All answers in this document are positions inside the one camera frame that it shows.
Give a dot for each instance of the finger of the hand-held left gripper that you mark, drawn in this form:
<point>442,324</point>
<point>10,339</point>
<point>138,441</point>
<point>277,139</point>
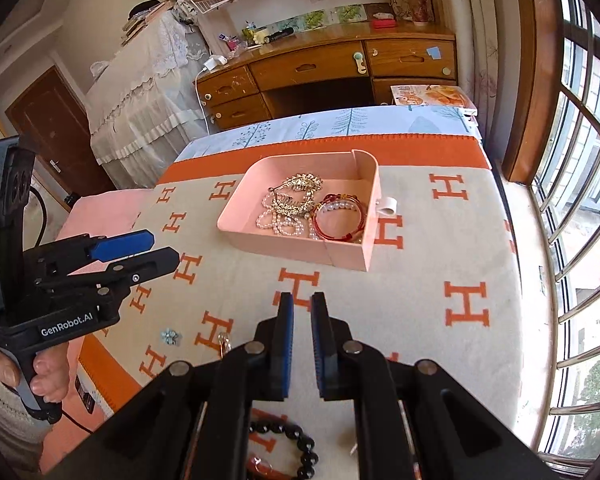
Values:
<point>145,265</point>
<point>122,245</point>

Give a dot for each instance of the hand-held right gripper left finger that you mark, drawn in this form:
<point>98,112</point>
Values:
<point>286,350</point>

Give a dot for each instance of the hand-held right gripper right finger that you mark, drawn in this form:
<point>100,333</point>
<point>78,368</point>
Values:
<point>318,350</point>

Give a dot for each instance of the pink jewelry tray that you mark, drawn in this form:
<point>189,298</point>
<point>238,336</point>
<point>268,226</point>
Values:
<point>347,255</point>

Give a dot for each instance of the person's left forearm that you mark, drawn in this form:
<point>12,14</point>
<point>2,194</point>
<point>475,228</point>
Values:
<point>5,425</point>

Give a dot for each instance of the person's left hand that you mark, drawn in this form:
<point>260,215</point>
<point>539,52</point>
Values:
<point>50,370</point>

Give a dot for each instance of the blue flower earring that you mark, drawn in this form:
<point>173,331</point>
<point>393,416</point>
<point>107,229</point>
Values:
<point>170,336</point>

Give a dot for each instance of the brown door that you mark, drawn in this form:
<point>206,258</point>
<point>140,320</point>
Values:
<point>50,120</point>

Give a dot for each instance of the lace covered piano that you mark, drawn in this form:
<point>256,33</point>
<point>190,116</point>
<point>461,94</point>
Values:
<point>145,95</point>

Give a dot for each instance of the orange letter print blanket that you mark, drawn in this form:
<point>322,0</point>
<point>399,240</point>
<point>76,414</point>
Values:
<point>430,240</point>

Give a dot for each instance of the white charger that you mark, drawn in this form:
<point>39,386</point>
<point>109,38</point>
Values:
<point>214,62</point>

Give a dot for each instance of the stack of books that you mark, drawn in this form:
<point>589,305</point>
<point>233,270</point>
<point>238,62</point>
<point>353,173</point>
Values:
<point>140,17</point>

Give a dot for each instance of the wooden desk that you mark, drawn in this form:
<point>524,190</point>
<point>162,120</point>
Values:
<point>305,67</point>

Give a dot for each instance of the black flashlight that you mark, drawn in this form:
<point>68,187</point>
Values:
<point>280,35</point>

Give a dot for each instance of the magazine with food cover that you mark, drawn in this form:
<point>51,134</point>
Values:
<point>430,96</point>

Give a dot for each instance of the green white drawer lock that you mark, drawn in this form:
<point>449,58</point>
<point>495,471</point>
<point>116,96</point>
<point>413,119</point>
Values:
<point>360,62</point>

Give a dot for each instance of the leaf print panel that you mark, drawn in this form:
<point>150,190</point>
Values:
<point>312,17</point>

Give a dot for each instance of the blue sticker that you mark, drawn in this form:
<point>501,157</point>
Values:
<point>434,52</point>

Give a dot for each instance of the red case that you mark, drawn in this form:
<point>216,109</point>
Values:
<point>384,23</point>

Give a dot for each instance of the floral curtain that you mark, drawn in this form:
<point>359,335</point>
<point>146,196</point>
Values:
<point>475,35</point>

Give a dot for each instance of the printed jar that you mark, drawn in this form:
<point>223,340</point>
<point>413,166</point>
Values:
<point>417,7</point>

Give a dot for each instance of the metal window grille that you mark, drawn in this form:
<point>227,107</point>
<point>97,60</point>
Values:
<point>587,110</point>

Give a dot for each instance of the wooden window frame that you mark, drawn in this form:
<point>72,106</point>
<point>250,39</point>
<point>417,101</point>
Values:
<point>525,60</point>

